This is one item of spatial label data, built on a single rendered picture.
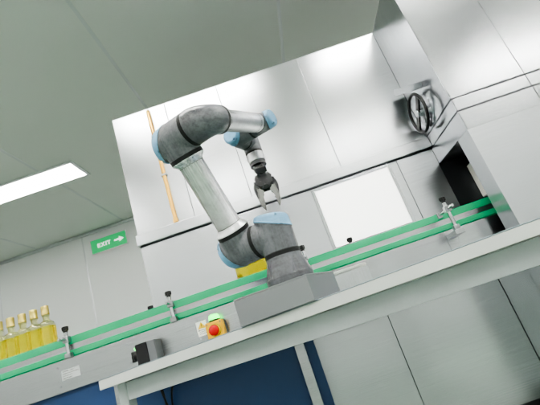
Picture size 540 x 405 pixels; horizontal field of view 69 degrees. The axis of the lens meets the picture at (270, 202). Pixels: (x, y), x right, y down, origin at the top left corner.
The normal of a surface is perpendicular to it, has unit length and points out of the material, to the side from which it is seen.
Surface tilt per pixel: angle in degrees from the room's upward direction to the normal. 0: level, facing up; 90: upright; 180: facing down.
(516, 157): 90
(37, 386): 90
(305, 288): 90
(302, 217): 90
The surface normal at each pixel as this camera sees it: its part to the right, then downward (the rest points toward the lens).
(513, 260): -0.46, -0.15
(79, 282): -0.09, -0.29
